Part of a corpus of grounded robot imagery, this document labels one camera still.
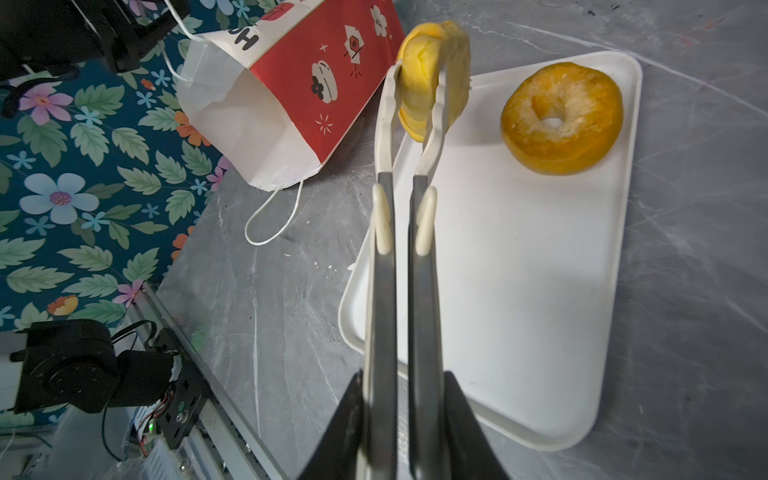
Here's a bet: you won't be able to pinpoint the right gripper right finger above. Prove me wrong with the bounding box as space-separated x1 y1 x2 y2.
444 371 509 480

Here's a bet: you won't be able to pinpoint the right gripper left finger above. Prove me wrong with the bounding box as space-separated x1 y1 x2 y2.
298 370 364 480

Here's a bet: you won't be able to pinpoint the metal tongs with cream tips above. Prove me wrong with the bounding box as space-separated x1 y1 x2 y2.
357 62 450 479

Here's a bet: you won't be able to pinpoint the yellow fake bagel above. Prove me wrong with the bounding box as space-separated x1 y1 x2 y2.
500 62 624 176

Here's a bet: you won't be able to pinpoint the red white paper bag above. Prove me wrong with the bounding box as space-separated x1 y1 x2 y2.
177 1 404 193

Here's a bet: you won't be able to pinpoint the yellow fake ring bread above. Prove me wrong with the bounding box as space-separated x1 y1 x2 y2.
398 20 471 142

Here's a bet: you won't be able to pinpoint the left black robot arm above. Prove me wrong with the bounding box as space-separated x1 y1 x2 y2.
1 1 221 439

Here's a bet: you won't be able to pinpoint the white rectangular tray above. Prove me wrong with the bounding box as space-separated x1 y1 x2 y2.
337 50 644 452

